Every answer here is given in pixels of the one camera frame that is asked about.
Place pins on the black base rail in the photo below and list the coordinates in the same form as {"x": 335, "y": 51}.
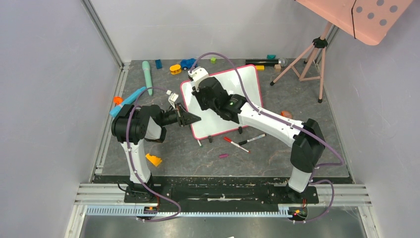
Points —
{"x": 212, "y": 194}

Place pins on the pink tripod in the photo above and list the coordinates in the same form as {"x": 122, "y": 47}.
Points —
{"x": 318, "y": 45}

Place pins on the orange semicircle toy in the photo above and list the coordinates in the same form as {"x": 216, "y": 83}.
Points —
{"x": 286, "y": 114}

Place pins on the orange wedge block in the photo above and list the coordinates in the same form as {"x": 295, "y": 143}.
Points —
{"x": 156, "y": 161}

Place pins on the orange small toy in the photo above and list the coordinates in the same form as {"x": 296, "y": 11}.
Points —
{"x": 117, "y": 100}

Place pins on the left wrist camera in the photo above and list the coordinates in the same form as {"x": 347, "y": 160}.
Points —
{"x": 172, "y": 98}

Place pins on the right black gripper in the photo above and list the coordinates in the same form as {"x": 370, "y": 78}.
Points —
{"x": 197, "y": 95}

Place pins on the blue toy crayon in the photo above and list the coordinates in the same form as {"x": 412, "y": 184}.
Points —
{"x": 129, "y": 100}

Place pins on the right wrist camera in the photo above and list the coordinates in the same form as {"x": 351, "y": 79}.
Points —
{"x": 196, "y": 76}

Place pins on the blue toy car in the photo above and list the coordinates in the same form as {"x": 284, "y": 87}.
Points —
{"x": 187, "y": 64}

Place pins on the yellow oval toy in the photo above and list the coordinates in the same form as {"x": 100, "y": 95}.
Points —
{"x": 175, "y": 69}

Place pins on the black rainbow marker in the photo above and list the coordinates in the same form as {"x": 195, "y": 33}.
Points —
{"x": 252, "y": 139}

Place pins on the pink perforated panel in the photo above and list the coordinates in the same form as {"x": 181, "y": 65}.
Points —
{"x": 366, "y": 20}

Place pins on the dark blue block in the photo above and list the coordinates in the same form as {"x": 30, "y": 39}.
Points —
{"x": 158, "y": 64}

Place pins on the wooden cube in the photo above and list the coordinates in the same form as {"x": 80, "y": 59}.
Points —
{"x": 277, "y": 68}

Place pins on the mint green toy stick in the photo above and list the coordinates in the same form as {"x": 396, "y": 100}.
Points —
{"x": 147, "y": 75}

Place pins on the pink framed whiteboard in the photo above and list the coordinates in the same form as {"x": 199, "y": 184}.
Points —
{"x": 211, "y": 124}

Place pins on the red whiteboard marker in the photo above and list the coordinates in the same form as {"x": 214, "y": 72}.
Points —
{"x": 235, "y": 144}

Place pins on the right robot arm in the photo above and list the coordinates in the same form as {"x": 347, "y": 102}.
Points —
{"x": 304, "y": 138}

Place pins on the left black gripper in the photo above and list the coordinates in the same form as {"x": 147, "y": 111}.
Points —
{"x": 187, "y": 118}

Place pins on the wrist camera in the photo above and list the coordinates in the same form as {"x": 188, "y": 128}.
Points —
{"x": 172, "y": 98}
{"x": 196, "y": 76}

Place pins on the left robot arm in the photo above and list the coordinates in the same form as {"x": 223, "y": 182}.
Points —
{"x": 132, "y": 126}

